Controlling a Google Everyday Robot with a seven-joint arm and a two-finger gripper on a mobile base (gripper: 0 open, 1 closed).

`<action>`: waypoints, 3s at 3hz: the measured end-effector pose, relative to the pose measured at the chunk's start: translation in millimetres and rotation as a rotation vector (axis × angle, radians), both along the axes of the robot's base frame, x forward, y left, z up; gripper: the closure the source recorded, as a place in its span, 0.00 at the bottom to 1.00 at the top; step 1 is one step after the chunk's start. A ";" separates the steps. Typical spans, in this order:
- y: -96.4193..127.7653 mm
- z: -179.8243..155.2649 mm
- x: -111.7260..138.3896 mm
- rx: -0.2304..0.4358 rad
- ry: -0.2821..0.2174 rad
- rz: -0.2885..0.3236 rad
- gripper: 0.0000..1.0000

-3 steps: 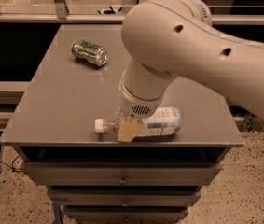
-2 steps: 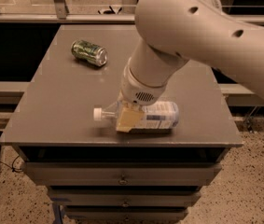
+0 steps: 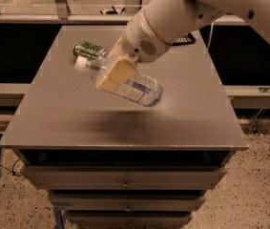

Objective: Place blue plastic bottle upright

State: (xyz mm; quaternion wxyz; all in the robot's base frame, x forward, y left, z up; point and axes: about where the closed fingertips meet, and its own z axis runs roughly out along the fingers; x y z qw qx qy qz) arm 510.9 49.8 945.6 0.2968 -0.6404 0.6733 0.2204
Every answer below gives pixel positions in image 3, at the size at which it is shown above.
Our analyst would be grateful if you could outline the grey drawer cabinet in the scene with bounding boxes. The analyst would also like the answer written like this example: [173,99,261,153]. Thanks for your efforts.
[0,24,249,229]

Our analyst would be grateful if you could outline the grey metal rail frame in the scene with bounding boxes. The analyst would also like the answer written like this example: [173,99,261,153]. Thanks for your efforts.
[0,0,250,26]

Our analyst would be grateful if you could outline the middle grey drawer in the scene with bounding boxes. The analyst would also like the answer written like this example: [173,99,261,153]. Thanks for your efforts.
[49,194,205,212]

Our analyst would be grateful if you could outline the black chocolate bar wrapper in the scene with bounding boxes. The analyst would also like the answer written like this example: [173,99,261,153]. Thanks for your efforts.
[173,32,196,46]

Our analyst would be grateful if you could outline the green soda can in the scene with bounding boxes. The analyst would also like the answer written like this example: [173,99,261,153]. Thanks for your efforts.
[73,41,108,60]

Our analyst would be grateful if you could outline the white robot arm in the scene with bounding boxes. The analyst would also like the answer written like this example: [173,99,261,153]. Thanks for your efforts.
[96,0,270,92]

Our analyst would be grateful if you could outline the black floor cable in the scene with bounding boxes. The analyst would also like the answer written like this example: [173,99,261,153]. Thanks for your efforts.
[0,150,25,177]

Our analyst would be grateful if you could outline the white hanging cable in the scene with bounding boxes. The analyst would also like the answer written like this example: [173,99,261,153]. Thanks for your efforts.
[206,22,215,50]

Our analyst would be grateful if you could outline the top grey drawer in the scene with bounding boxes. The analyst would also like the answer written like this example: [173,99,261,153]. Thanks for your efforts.
[22,166,226,191]

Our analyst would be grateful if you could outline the blue label plastic water bottle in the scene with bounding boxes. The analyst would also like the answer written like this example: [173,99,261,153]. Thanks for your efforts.
[73,54,164,108]

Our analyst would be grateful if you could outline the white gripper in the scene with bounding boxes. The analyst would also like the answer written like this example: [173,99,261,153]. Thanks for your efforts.
[96,10,171,92]

